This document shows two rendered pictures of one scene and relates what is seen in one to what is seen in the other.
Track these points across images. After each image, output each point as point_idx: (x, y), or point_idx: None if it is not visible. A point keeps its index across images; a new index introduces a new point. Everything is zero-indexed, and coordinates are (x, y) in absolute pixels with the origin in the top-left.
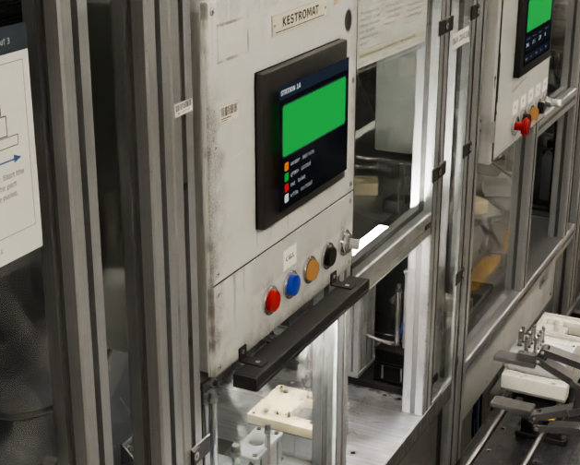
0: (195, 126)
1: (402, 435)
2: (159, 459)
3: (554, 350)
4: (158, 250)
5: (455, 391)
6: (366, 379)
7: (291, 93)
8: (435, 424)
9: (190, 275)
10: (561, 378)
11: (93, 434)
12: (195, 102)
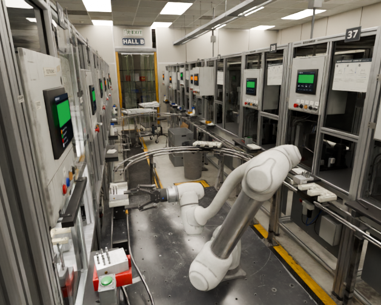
0: None
1: (92, 230)
2: (42, 273)
3: (141, 185)
4: (24, 170)
5: (97, 212)
6: None
7: (57, 100)
8: None
9: (37, 182)
10: (145, 193)
11: (17, 276)
12: None
